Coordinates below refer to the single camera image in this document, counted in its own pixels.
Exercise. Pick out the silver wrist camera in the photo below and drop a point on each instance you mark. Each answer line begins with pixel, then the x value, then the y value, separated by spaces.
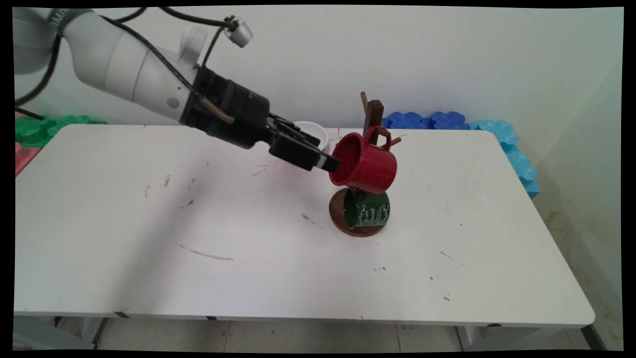
pixel 239 32

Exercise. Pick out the light blue foam tile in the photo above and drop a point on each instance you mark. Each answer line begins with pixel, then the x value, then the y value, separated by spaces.
pixel 524 171
pixel 497 132

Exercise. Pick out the green foam tile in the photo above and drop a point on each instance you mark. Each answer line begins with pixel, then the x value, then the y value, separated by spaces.
pixel 39 130

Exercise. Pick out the black table strut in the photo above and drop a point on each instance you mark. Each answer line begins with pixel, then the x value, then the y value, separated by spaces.
pixel 594 338

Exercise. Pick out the wooden mug tree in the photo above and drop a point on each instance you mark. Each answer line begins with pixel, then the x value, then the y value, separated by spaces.
pixel 373 112

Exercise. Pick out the dark blue foam tile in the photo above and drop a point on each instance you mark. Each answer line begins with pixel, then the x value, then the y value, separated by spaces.
pixel 449 121
pixel 407 121

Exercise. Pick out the grey table leg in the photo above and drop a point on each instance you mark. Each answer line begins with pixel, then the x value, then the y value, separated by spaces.
pixel 79 329

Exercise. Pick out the white table leg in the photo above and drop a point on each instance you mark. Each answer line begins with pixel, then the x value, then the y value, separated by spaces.
pixel 469 338

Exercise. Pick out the green printed mug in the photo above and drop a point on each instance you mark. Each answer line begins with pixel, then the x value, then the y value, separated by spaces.
pixel 370 211

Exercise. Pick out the pink foam tile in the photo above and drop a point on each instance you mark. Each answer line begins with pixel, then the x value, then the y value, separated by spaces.
pixel 25 156

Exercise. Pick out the red enamel mug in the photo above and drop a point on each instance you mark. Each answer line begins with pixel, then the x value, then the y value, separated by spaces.
pixel 370 169

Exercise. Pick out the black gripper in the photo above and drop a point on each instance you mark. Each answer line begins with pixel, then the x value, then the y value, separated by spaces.
pixel 233 112

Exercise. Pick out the red bowl white inside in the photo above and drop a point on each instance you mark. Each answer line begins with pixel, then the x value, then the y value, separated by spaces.
pixel 318 131

